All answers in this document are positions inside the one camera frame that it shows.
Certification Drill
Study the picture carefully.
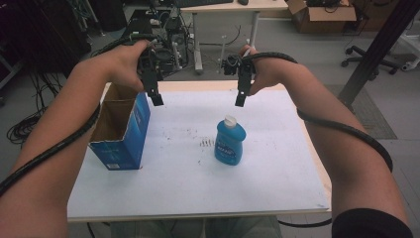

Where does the black sleeve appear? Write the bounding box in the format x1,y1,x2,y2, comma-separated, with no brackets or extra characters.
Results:
331,207,414,238

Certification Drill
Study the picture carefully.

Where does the person's right hand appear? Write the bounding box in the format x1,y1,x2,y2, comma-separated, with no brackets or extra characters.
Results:
239,44,299,97

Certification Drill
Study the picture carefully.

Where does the blue bottle with white cap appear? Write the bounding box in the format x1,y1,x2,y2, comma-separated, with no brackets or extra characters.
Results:
213,114,248,167

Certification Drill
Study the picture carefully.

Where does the grey floor mat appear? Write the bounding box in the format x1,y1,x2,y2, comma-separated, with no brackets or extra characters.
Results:
325,83,398,140

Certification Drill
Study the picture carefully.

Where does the black metal post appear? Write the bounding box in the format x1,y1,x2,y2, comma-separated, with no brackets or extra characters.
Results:
338,0,420,107

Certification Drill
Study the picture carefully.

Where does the bundle of black floor cables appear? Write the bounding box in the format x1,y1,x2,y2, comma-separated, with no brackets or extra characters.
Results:
6,72,64,146

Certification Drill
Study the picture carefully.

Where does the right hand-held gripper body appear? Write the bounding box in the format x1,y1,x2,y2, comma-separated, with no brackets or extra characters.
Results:
221,53,258,88

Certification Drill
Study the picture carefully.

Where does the black office chair base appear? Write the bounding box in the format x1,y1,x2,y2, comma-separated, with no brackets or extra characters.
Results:
341,45,401,82

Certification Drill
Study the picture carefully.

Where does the white desk with metal legs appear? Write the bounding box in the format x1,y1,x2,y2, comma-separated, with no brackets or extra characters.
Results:
179,0,290,74

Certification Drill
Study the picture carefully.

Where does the dark curtain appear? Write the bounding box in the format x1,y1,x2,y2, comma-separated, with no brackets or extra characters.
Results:
0,0,92,74

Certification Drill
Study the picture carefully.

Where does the brown open cardboard box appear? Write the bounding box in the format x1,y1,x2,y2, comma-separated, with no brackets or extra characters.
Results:
285,0,358,35

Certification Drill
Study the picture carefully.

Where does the black keyboard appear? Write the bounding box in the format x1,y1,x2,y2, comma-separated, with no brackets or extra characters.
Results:
174,0,234,8

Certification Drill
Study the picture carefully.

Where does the white paper sheet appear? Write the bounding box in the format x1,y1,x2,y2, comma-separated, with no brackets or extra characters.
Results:
67,88,331,220

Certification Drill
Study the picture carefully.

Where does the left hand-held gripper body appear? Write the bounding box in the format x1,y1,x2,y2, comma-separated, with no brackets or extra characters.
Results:
137,33,167,87

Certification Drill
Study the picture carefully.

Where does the blue cardboard box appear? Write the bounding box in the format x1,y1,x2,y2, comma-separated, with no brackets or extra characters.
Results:
88,82,152,172

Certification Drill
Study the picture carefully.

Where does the person's left hand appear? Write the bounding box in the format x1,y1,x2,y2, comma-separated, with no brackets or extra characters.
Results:
98,39,157,93

